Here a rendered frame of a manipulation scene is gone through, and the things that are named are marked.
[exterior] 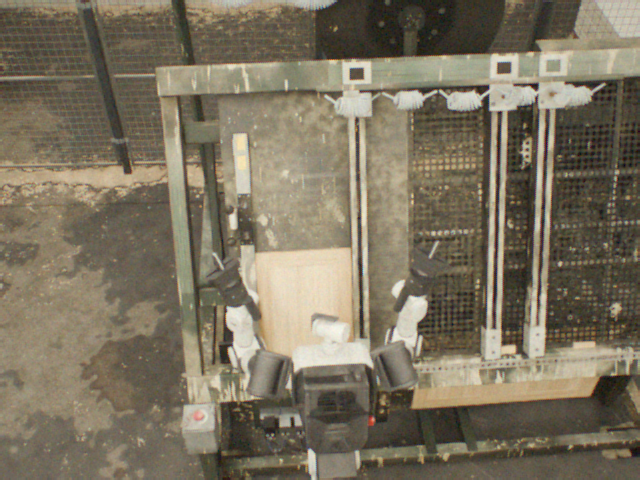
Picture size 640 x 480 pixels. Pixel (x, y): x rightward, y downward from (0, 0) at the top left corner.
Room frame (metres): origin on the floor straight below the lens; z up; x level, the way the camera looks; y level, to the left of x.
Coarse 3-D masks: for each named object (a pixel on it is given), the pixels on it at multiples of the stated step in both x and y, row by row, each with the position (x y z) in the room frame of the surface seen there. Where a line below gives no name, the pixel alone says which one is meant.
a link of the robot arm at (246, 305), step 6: (246, 294) 1.50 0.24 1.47; (252, 294) 1.54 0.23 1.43; (240, 300) 1.48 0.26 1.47; (246, 300) 1.48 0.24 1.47; (252, 300) 1.48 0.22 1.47; (258, 300) 1.54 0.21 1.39; (228, 306) 1.48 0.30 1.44; (234, 306) 1.47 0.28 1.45; (240, 306) 1.48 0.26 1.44; (246, 306) 1.48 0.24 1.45; (252, 306) 1.47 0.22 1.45; (240, 312) 1.47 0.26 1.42; (246, 312) 1.48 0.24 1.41; (252, 312) 1.47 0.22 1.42; (258, 312) 1.48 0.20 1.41; (252, 318) 1.47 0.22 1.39; (258, 318) 1.47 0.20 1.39
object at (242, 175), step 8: (240, 136) 2.06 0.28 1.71; (240, 152) 2.03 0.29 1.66; (248, 160) 2.03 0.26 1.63; (248, 168) 2.00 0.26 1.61; (240, 176) 1.98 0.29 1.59; (248, 176) 1.99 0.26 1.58; (240, 184) 1.97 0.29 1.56; (248, 184) 1.97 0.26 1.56; (240, 192) 1.95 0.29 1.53; (248, 192) 1.95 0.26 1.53; (248, 248) 1.84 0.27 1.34; (248, 256) 1.83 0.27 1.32; (248, 264) 1.81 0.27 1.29; (248, 272) 1.80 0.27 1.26; (248, 280) 1.78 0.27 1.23; (248, 288) 1.76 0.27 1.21; (256, 288) 1.77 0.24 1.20; (256, 304) 1.73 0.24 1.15; (256, 328) 1.68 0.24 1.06
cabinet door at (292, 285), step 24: (264, 264) 1.83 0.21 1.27; (288, 264) 1.83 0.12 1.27; (312, 264) 1.84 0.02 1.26; (336, 264) 1.84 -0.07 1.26; (264, 288) 1.78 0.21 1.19; (288, 288) 1.79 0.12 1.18; (312, 288) 1.79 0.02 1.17; (336, 288) 1.79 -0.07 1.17; (264, 312) 1.73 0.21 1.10; (288, 312) 1.74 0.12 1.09; (312, 312) 1.74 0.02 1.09; (336, 312) 1.74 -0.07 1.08; (264, 336) 1.68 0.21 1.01; (288, 336) 1.68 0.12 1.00; (312, 336) 1.69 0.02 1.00
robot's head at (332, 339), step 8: (320, 320) 1.43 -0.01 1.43; (320, 328) 1.40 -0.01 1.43; (328, 328) 1.39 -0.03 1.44; (336, 328) 1.38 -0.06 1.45; (344, 328) 1.38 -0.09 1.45; (320, 336) 1.39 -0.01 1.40; (328, 336) 1.37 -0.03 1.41; (336, 336) 1.36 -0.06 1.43; (344, 336) 1.37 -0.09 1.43; (328, 344) 1.36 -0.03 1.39; (336, 344) 1.37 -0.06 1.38
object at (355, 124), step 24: (360, 96) 2.00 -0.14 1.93; (360, 120) 2.09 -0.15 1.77; (360, 144) 2.04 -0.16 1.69; (360, 168) 2.00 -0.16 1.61; (360, 192) 1.96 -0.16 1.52; (360, 216) 1.93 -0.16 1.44; (360, 240) 1.88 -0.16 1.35; (360, 264) 1.83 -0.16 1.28; (360, 288) 1.79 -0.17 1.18; (360, 312) 1.71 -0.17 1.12; (360, 336) 1.67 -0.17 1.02
